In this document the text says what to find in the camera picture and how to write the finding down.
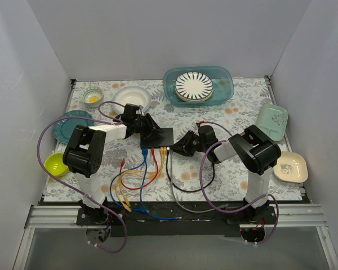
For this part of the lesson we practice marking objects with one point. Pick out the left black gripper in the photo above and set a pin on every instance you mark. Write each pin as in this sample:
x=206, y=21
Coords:
x=146, y=126

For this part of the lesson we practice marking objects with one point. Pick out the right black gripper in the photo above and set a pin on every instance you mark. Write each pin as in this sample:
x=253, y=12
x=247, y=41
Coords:
x=188, y=142

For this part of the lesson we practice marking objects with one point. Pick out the black network switch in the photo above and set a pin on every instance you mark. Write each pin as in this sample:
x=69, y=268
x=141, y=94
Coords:
x=163, y=140

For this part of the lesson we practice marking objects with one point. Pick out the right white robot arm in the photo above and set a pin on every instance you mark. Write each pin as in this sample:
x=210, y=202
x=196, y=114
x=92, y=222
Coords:
x=256, y=151

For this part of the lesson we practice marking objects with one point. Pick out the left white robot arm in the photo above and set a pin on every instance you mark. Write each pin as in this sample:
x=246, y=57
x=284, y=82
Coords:
x=84, y=153

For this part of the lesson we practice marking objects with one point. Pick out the floral table mat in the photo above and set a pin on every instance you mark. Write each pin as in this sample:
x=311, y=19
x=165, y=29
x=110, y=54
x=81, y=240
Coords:
x=183, y=178

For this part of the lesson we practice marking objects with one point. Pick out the white deep plate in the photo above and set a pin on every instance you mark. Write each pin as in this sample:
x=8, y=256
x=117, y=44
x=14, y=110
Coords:
x=131, y=95

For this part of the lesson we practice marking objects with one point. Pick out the striped blue white plate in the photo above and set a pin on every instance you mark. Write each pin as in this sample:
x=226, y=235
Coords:
x=194, y=87

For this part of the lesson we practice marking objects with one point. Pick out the small patterned bowl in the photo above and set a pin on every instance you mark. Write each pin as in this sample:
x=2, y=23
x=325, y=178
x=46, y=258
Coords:
x=92, y=96

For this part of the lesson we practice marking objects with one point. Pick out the teal plastic container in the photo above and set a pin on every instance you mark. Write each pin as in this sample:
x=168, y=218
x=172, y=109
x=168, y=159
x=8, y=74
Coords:
x=221, y=78

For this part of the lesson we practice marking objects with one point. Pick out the teal scalloped plate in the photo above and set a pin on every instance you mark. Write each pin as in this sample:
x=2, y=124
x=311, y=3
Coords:
x=63, y=130

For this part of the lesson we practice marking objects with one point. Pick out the mint green square tray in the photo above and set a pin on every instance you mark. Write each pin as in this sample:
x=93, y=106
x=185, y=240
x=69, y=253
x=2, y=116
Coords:
x=272, y=120

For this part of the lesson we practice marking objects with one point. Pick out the lime green bowl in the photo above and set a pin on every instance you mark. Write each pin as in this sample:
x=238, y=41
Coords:
x=55, y=165

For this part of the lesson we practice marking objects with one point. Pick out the cream square dish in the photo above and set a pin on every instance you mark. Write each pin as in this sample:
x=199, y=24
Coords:
x=291, y=167

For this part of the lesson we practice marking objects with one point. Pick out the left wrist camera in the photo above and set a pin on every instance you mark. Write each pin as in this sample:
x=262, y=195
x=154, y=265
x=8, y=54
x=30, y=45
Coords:
x=138, y=109

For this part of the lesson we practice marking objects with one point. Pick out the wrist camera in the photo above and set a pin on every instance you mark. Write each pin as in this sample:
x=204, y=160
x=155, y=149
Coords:
x=201, y=126
x=138, y=109

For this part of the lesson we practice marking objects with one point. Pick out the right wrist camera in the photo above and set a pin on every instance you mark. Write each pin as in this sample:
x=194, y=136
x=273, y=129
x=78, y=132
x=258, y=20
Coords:
x=201, y=126

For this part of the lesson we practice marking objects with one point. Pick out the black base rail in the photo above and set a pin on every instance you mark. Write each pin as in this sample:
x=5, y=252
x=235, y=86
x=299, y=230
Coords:
x=211, y=223

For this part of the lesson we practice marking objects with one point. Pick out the aluminium frame rail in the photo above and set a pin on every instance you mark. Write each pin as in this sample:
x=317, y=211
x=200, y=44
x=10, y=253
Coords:
x=65, y=216

